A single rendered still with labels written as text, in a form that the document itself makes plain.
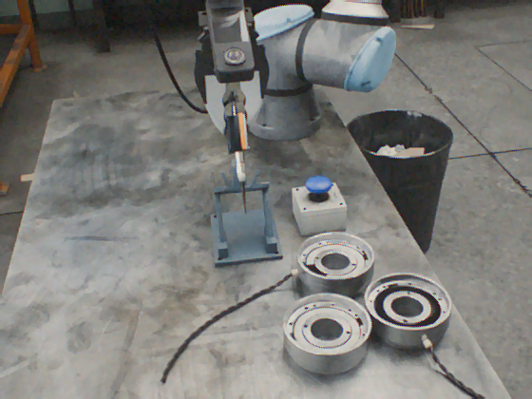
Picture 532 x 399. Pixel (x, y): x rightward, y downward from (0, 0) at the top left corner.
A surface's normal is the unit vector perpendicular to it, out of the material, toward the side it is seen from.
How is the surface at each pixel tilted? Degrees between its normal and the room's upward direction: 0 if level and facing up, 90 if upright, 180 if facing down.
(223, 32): 32
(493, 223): 0
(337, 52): 73
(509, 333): 0
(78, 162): 0
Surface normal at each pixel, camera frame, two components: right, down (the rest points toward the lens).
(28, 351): -0.05, -0.84
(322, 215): 0.16, 0.53
